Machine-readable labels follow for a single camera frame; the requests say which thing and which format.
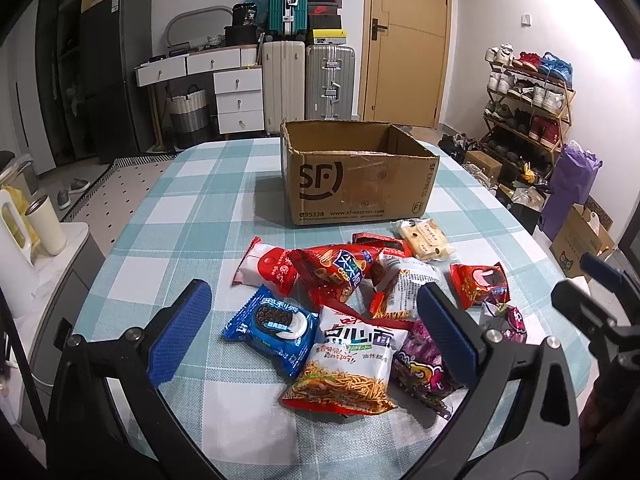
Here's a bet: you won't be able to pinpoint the red Oreo pack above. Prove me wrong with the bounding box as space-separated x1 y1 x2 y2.
449 262 510 310

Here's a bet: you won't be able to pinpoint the purple candy bag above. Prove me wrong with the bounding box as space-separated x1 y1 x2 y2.
392 318 461 420

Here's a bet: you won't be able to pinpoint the beige cookie pack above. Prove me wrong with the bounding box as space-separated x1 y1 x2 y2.
393 218 454 261

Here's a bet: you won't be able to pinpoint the white snack bag red ends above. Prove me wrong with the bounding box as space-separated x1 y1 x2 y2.
369 254 442 321

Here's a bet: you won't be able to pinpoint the noodle snack bag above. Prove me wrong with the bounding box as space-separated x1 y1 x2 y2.
281 306 408 415

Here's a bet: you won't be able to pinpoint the blue Oreo pack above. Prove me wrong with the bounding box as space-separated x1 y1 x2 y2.
221 285 319 378

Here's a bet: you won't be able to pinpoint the red biscuit stick bag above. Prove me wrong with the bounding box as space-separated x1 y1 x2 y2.
288 244 382 308

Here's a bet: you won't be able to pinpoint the red and white snack bag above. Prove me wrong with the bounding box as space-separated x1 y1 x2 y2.
232 236 298 297

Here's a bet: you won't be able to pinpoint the cardboard box on floor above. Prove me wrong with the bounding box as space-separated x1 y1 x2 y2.
550 204 615 278

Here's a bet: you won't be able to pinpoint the white kettle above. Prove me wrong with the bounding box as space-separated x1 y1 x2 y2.
0 190 39 318

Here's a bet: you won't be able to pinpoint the shoe rack with shoes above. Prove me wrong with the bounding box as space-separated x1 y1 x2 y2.
480 44 575 184

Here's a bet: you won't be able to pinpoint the red black small packet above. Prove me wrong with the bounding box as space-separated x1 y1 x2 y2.
352 232 412 258

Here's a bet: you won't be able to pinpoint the white thermos cup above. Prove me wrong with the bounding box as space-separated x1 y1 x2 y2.
25 196 67 256

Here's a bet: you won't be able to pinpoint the checkered tablecloth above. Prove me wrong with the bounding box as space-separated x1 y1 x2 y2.
75 138 592 479

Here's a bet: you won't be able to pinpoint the SF cardboard box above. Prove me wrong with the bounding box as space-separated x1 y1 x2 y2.
281 120 439 226

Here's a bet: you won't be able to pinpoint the black refrigerator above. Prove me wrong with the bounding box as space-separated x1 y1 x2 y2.
81 0 155 162

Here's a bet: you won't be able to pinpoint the wooden door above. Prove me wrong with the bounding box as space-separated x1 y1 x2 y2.
358 0 451 128

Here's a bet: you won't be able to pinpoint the striped laundry basket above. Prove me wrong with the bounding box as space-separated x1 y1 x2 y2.
166 84 212 150

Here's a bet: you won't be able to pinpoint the silver suitcase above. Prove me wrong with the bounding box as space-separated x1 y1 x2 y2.
305 44 356 120

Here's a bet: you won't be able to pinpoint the stacked shoe boxes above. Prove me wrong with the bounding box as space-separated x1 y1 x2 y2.
307 0 347 46

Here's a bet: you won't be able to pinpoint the beige suitcase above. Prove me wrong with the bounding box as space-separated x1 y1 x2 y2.
262 41 306 134

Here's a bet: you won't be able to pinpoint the white drawer desk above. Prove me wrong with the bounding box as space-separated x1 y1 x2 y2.
134 44 265 136

